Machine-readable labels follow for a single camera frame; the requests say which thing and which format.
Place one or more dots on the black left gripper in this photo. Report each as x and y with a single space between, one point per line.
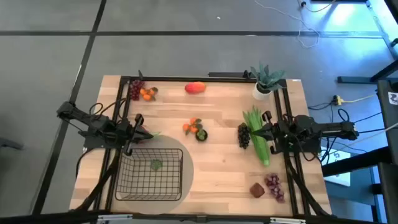
136 124

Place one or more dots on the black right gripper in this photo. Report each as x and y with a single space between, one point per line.
275 130

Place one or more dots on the green leafy vegetable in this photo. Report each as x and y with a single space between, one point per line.
259 143

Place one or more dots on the black grape bunch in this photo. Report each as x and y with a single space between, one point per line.
243 137

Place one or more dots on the red grape bunch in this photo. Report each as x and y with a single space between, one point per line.
136 90
274 186

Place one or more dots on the brown lumpy fruit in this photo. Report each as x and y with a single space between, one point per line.
257 190

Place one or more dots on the dark mangosteen with green cap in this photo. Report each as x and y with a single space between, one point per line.
201 135

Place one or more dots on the red orange mango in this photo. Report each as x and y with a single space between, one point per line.
195 88

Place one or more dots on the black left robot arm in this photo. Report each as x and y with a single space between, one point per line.
93 123

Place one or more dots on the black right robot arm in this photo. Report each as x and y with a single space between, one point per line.
329 129

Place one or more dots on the small green leaf sprig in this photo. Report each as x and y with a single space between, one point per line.
156 165

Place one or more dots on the green plant in white pot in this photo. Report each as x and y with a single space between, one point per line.
261 93

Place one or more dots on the round grey placemat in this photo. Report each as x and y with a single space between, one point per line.
186 168

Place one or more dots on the yellow power strip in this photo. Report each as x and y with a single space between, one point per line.
337 99

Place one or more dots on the black floor stand bar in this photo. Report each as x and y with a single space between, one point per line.
351 80

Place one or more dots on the black cabinet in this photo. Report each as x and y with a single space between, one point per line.
385 90

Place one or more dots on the white printed tag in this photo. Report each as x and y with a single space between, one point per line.
393 98

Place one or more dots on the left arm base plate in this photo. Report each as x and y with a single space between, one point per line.
93 143

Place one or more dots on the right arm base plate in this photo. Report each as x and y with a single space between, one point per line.
314 147

